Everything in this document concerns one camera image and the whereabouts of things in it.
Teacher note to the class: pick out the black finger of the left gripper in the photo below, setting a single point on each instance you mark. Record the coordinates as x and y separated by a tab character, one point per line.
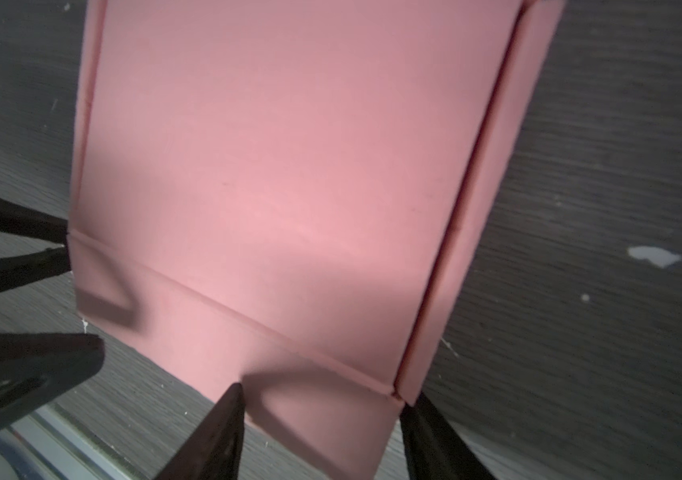
33	246

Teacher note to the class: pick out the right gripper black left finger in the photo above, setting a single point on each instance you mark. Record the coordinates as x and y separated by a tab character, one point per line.
213	450

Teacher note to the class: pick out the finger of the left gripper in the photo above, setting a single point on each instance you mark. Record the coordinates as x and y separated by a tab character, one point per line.
35	369

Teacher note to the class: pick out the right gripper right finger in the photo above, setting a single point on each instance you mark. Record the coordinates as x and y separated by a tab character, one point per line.
433	448

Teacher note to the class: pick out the pink cardboard box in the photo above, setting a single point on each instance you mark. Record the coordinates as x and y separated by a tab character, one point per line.
288	195

